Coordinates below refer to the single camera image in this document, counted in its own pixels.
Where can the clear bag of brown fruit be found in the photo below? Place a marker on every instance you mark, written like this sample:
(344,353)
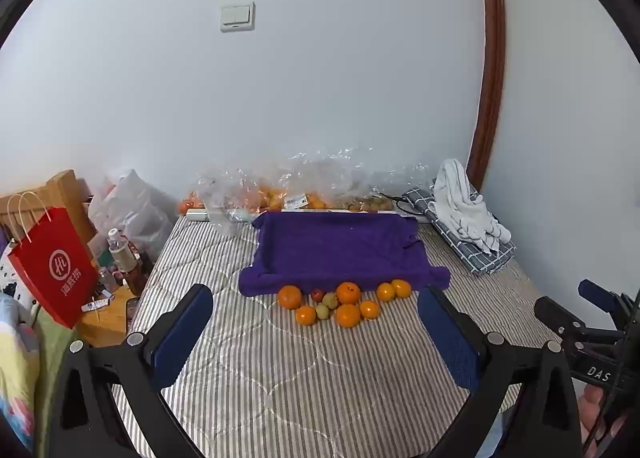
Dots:
(365,203)

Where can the orange mandarin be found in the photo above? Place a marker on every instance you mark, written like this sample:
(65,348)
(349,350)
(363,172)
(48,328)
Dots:
(348,315)
(401,288)
(290,297)
(369,309)
(305,315)
(385,291)

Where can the grey checked folded cloth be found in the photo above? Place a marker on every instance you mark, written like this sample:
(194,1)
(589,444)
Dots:
(475,253)

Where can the black phone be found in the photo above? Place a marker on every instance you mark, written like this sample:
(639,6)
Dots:
(133,313)

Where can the person's right hand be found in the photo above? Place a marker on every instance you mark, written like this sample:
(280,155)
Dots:
(592,413)

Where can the brown bottle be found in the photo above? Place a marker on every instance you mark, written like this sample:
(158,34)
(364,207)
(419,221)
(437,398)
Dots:
(135,278)

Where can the red paper bag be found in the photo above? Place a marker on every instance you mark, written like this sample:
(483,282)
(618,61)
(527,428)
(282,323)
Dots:
(50,263)

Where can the large mandarin with stem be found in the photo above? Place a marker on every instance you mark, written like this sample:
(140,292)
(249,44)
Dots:
(348,293)

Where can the colourful printed blanket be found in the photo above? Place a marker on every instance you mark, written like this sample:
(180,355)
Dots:
(17,363)

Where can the small green fruit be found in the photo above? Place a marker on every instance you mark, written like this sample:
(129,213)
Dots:
(328,299)
(322,311)

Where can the wooden nightstand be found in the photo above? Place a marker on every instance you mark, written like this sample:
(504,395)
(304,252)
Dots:
(107,320)

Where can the small red fruit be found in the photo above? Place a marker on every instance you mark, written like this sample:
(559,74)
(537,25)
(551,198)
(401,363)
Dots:
(317,295)

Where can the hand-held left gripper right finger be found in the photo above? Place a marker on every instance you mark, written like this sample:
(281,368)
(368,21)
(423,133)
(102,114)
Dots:
(450,338)

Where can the brown wooden door frame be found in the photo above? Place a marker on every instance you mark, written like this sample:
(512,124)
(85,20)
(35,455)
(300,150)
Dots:
(492,63)

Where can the small clear bottle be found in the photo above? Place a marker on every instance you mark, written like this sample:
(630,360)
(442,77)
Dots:
(106,279)

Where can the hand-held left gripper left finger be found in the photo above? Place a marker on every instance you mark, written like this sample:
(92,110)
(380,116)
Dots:
(182,333)

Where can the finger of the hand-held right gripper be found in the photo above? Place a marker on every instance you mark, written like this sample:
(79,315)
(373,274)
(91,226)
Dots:
(597,293)
(555,314)

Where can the white light switch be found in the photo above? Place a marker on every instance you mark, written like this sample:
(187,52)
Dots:
(237,16)

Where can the white plastic bag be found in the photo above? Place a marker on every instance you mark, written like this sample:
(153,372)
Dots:
(135,208)

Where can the white striped towel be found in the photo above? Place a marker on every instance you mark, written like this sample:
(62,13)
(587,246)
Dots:
(465,208)

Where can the purple towel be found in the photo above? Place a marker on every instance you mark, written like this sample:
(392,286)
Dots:
(340,248)

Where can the clear bottle with white cap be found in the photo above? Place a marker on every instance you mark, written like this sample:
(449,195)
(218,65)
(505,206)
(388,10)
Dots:
(121,253)

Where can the clear plastic bag of oranges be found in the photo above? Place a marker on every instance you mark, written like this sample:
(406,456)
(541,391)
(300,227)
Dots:
(280,195)

